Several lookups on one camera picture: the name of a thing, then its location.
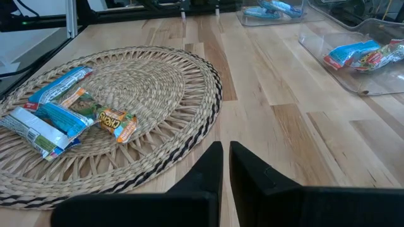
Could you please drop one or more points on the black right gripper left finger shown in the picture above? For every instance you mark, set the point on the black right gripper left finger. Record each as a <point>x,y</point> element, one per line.
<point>158,209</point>

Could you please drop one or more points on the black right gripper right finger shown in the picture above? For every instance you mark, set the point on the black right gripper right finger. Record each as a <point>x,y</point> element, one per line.
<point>300,208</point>

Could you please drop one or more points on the green orange granola bar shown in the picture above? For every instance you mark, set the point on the green orange granola bar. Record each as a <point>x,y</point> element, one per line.
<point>116,124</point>

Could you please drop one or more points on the white green granola bar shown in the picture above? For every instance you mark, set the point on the white green granola bar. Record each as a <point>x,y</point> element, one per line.
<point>31,130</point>

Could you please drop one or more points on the round woven placemat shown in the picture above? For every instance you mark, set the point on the round woven placemat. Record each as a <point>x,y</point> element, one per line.
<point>142,88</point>

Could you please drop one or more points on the clear plastic bin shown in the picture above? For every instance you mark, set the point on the clear plastic bin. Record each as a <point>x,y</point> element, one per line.
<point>309,19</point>
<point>347,85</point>

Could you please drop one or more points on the small white peg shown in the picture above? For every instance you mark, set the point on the small white peg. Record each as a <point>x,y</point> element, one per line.
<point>217,12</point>
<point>183,14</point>

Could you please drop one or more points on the aluminium extrusion bracket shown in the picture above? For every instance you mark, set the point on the aluminium extrusion bracket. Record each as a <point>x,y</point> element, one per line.
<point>72,19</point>

